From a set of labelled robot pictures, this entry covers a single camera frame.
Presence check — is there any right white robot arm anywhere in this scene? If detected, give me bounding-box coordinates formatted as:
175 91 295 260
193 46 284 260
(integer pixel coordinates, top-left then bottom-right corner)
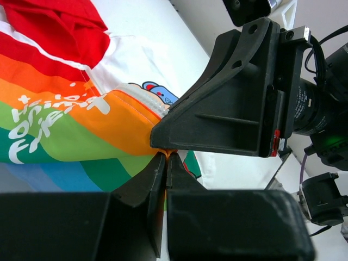
150 17 347 171

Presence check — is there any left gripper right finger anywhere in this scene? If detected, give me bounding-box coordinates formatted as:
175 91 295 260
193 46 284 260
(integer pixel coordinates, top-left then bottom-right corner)
166 153 315 260

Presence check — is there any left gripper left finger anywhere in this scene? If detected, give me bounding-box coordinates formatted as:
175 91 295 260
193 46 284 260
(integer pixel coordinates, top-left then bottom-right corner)
112 153 166 258

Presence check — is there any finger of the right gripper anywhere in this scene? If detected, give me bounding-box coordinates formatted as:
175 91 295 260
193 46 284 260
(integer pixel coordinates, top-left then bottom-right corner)
169 18 280 114
150 65 280 158

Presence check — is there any rainbow white kids jacket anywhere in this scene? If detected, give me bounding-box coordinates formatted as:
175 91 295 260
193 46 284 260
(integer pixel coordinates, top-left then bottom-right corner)
0 0 203 215

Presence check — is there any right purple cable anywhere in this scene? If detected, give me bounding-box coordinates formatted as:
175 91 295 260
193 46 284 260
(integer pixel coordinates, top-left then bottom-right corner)
298 154 309 191

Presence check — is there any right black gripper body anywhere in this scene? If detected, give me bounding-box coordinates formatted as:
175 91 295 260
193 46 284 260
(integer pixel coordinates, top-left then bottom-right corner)
274 26 311 152

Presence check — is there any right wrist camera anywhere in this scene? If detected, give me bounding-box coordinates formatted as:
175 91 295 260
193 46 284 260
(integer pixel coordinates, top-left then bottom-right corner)
223 0 297 30

